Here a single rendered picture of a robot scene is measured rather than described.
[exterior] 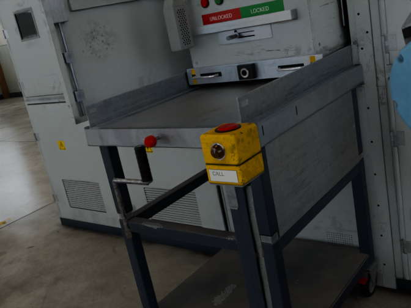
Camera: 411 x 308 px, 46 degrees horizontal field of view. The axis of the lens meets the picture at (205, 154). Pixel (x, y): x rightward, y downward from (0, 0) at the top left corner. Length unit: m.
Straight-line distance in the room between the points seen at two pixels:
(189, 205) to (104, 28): 0.96
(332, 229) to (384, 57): 0.69
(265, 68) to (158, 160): 0.90
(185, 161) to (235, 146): 1.37
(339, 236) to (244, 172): 1.13
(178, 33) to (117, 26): 0.25
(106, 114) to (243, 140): 0.75
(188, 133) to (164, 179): 1.14
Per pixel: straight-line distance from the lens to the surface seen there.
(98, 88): 1.75
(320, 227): 1.98
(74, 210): 3.05
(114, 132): 1.43
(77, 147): 2.77
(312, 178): 1.41
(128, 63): 1.81
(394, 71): 0.69
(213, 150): 0.86
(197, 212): 2.31
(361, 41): 1.68
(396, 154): 1.72
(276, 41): 1.59
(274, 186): 1.22
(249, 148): 0.88
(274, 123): 1.17
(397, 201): 1.81
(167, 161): 2.29
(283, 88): 1.28
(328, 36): 1.62
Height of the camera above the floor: 1.11
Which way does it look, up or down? 16 degrees down
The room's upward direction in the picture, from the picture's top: 12 degrees counter-clockwise
